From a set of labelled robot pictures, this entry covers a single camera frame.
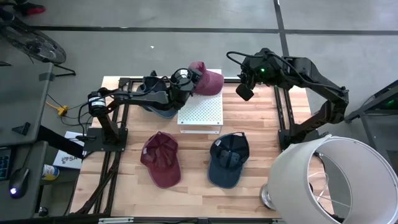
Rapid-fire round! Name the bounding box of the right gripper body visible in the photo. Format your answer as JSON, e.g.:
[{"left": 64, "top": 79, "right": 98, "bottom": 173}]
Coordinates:
[{"left": 238, "top": 57, "right": 268, "bottom": 86}]

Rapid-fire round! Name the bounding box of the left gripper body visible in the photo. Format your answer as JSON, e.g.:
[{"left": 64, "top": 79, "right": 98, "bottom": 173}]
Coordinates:
[{"left": 170, "top": 67, "right": 197, "bottom": 105}]

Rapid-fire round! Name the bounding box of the maroon baseball cap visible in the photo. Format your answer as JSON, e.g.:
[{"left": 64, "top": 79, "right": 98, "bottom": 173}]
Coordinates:
[
  {"left": 139, "top": 131, "right": 182, "bottom": 190},
  {"left": 187, "top": 60, "right": 224, "bottom": 96}
]

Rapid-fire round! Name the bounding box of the navy baseball cap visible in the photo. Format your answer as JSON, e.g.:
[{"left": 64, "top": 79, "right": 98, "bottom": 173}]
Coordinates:
[
  {"left": 136, "top": 76, "right": 180, "bottom": 119},
  {"left": 207, "top": 131, "right": 251, "bottom": 190}
]

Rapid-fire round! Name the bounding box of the white perforated shelf riser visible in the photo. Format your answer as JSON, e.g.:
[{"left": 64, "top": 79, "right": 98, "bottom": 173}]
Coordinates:
[{"left": 177, "top": 68, "right": 224, "bottom": 135}]

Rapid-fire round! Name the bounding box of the white lamp shade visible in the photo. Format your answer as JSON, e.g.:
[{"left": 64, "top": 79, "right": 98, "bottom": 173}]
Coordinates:
[{"left": 267, "top": 134, "right": 398, "bottom": 224}]

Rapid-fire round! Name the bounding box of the black metal cart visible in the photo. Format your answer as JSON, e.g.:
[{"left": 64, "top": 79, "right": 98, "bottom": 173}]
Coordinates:
[{"left": 343, "top": 79, "right": 398, "bottom": 175}]

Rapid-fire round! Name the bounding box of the chrome lamp base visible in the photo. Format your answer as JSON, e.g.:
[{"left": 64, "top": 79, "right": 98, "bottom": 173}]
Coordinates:
[{"left": 259, "top": 182, "right": 278, "bottom": 211}]

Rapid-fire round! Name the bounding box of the black desk leg bar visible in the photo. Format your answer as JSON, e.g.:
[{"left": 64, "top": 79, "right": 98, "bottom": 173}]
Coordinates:
[{"left": 37, "top": 124, "right": 85, "bottom": 160}]

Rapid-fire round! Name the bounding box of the white printed box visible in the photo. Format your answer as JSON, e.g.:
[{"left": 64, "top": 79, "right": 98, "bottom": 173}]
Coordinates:
[{"left": 52, "top": 130, "right": 88, "bottom": 170}]

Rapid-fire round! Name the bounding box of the black floor fan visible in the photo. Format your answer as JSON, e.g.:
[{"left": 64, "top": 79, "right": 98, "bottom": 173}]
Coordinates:
[{"left": 0, "top": 14, "right": 77, "bottom": 78}]

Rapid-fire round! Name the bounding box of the drink can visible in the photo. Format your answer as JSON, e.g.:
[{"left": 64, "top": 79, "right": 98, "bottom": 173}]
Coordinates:
[{"left": 41, "top": 164, "right": 60, "bottom": 182}]

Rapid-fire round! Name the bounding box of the large grey desk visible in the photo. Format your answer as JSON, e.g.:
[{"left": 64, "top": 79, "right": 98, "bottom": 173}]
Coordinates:
[{"left": 0, "top": 62, "right": 54, "bottom": 147}]

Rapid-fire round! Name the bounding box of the grey desk with mouse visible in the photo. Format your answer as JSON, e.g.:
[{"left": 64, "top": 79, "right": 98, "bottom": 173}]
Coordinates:
[{"left": 0, "top": 140, "right": 50, "bottom": 220}]

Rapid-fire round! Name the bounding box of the person's foot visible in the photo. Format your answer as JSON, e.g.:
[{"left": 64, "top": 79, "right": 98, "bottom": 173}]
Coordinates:
[{"left": 18, "top": 3, "right": 47, "bottom": 16}]

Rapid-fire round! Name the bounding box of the black computer mouse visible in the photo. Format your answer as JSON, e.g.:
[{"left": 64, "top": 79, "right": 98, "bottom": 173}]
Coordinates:
[{"left": 8, "top": 167, "right": 31, "bottom": 200}]

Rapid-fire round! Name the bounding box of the black keyboard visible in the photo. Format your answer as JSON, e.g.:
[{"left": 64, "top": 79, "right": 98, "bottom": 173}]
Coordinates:
[{"left": 0, "top": 147, "right": 14, "bottom": 182}]

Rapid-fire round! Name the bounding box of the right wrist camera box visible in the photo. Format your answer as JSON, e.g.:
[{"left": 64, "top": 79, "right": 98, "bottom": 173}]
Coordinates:
[{"left": 235, "top": 83, "right": 255, "bottom": 102}]

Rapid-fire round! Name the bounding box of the black aluminium table frame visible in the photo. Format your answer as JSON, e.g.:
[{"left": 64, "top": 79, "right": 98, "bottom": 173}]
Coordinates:
[{"left": 70, "top": 76, "right": 312, "bottom": 216}]

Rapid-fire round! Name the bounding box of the silver metal bracket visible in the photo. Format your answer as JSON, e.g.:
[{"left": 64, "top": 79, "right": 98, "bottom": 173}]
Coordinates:
[{"left": 98, "top": 217, "right": 135, "bottom": 224}]

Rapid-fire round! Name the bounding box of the black angle bracket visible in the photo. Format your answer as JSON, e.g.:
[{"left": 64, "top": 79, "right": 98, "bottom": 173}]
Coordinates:
[{"left": 11, "top": 121, "right": 32, "bottom": 136}]

